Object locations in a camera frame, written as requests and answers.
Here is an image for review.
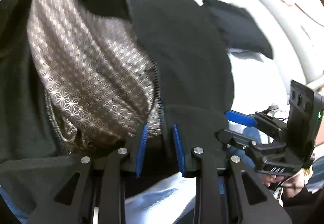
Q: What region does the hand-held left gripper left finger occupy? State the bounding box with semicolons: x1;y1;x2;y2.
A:
27;124;148;224

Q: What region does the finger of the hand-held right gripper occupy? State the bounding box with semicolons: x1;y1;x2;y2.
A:
215;130;286;153
225;110;281;134

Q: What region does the grey padded headboard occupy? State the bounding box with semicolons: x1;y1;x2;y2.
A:
197;0;324;83

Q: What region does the blue checked cartoon blanket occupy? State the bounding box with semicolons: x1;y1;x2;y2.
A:
1;0;291;224

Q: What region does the person's right hand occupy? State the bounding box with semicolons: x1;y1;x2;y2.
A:
263;169;308;195

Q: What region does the person's right forearm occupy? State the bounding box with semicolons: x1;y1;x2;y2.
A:
281;187;324;224

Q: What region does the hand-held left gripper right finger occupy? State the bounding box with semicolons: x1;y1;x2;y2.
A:
173;124;291;224

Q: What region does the folded black garment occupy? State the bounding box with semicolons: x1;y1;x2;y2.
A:
202;0;274;60

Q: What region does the black fleece zip jacket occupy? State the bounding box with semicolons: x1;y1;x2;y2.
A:
0;0;234;217

